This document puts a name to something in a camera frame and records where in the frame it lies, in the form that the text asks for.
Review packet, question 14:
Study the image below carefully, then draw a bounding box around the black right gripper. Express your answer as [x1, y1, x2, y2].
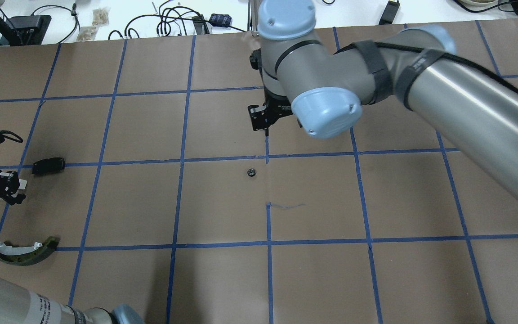
[247, 88, 293, 137]

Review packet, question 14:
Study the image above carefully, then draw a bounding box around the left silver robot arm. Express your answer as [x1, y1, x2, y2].
[0, 170, 143, 324]

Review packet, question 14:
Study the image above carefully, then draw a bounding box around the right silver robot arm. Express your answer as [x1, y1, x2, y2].
[247, 0, 518, 200]

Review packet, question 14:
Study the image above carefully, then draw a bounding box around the small black flat part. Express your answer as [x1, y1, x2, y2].
[31, 157, 66, 175]

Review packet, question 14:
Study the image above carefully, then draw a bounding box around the olive brake shoe part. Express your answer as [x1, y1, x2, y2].
[0, 236, 60, 266]

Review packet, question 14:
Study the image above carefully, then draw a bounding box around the blue black small device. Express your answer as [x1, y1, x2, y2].
[208, 13, 232, 27]

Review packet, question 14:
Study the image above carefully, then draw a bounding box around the black power adapter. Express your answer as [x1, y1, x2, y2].
[378, 0, 400, 25]

